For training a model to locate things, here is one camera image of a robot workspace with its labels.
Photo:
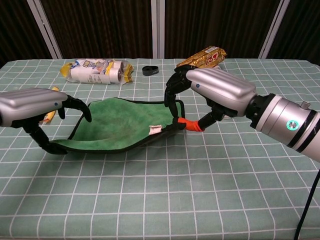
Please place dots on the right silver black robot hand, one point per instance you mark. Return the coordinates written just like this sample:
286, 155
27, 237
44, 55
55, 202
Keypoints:
222, 87

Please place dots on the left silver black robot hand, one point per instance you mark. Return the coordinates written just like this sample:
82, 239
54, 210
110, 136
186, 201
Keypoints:
27, 102

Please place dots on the green cloth with black trim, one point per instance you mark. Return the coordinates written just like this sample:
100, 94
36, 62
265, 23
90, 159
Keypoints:
120, 125

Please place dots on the yellow rubber chicken toy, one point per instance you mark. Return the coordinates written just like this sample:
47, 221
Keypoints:
51, 115

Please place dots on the gold biscuit package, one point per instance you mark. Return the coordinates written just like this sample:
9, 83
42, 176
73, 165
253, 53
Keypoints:
205, 58

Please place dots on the dark brown partition panel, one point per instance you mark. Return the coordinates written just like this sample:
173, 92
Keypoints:
212, 22
15, 30
300, 30
100, 27

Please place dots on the black tape roll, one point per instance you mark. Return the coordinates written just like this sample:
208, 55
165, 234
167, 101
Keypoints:
150, 72

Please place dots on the clear pack of paper rolls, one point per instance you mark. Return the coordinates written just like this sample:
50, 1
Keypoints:
95, 71

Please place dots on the green checkered tablecloth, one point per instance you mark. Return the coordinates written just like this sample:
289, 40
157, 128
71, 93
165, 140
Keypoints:
150, 195

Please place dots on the white partition frame post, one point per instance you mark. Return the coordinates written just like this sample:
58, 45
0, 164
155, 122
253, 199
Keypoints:
45, 30
273, 30
157, 30

